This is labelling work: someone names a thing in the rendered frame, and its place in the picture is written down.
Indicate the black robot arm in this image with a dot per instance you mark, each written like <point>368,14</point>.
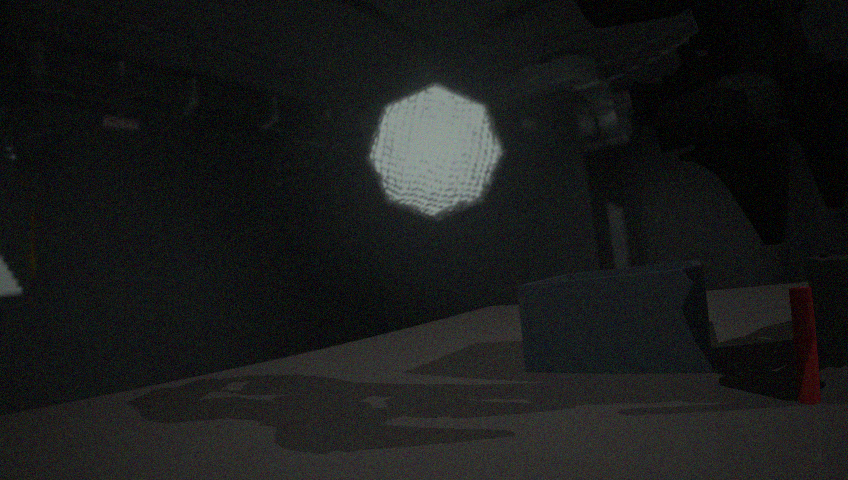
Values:
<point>648,94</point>

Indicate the dark red peg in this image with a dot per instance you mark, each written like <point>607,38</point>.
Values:
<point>805,343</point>

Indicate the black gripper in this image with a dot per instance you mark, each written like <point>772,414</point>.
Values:
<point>764,69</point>

